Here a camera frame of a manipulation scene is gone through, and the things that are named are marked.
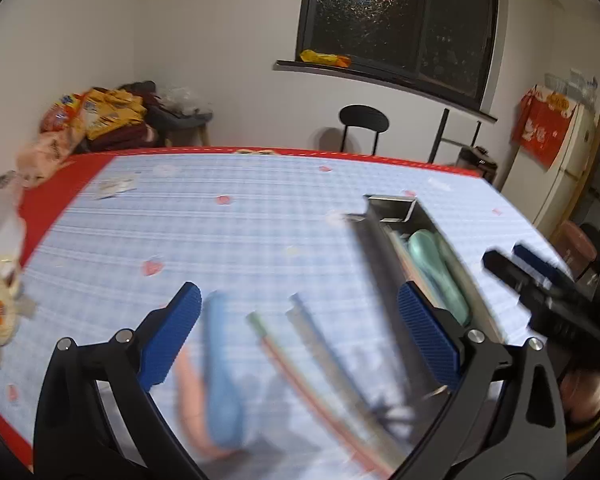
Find stainless steel utensil tray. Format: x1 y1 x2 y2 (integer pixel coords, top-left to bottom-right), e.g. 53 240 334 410
346 193 506 411

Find blue spoon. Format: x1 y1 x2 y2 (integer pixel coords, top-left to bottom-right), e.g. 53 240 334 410
201 291 247 450

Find pink round stool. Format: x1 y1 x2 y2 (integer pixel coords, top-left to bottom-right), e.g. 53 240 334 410
560 367 600 423

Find yellow snack packet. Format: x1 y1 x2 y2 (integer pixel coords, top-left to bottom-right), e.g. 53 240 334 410
300 50 352 69

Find red printed cloth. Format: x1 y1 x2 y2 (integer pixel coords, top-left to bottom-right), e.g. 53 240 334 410
511 87 578 168

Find pink spoon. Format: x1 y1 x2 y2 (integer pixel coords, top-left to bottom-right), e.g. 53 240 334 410
174 347 238 462

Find brown trash bin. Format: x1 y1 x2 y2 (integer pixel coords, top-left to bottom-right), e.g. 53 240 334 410
550 220 598 286

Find orange snack bag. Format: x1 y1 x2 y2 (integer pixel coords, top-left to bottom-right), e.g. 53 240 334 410
41 92 88 133

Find black round chair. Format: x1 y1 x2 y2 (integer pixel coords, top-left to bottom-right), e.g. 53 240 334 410
339 105 390 156

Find black metal frame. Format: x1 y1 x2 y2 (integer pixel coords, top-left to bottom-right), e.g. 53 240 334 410
427 108 482 163

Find clear plastic container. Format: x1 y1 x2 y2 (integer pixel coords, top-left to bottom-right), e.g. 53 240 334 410
0 175 26 261

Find white chopstick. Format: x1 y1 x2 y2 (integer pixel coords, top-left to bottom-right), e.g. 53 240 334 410
284 307 408 467

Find green chopstick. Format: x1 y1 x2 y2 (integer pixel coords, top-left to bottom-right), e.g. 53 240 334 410
246 311 277 350

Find dark window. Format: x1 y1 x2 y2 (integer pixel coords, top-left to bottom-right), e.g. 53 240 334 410
296 0 501 111

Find pink chopstick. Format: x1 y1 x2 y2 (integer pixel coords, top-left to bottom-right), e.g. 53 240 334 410
260 337 390 477

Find grey stool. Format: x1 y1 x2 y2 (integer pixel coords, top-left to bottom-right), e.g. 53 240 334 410
147 107 213 148

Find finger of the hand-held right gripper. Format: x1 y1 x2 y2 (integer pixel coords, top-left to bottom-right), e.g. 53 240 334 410
511 243 581 293
481 249 551 306

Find green spoon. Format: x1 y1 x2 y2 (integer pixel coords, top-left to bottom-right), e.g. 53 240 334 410
407 229 472 327

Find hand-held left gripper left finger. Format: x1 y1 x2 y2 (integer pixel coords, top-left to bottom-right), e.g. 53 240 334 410
32 282 206 480

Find brown pressure cooker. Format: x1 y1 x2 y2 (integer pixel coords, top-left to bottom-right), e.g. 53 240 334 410
455 145 498 183

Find blue chopstick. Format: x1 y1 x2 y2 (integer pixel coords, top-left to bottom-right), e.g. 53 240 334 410
289 293 376 411

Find dark window sill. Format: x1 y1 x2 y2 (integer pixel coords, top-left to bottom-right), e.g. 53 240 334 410
273 60 498 123

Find small paper card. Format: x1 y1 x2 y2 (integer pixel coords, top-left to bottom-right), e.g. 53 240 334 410
92 177 136 200

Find blue plaid tablecloth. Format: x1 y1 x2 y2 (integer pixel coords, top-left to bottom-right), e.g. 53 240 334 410
0 152 571 480

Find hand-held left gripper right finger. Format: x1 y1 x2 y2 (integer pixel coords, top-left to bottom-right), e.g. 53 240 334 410
395 282 566 480

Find yellow printed cloth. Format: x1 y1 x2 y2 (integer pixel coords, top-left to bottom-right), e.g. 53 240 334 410
82 88 148 141

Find crumpled clear plastic bag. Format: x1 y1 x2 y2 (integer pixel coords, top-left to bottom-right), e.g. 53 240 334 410
157 87 201 116

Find cream refrigerator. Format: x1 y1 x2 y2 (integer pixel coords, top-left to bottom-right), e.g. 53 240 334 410
500 105 597 238

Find clear plastic bags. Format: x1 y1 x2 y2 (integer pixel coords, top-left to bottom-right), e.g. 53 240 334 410
542 72 599 106

